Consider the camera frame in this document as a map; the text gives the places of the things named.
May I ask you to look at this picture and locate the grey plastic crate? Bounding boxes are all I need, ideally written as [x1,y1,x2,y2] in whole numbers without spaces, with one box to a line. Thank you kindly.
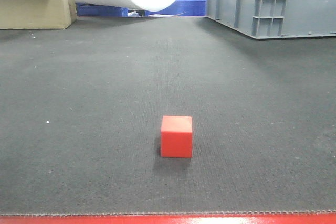
[206,0,335,39]

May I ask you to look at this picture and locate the dark grey table mat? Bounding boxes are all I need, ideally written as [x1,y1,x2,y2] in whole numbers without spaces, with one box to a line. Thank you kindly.
[1,17,335,215]

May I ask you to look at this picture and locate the blue stacked crates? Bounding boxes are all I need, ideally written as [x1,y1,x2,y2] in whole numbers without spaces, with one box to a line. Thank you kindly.
[76,0,206,17]

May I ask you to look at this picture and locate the cardboard box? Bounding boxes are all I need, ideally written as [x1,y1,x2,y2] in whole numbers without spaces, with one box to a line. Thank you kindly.
[1,0,77,29]

